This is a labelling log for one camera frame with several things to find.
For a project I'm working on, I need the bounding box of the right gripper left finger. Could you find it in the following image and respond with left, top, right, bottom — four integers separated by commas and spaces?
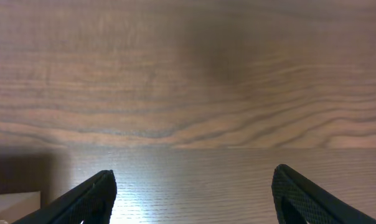
14, 170, 117, 224

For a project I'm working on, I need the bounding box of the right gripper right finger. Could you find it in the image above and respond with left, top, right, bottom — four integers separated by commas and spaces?
271, 164, 376, 224

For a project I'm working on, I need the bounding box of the cardboard box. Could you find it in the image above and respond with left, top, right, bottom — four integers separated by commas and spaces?
0, 192, 41, 224

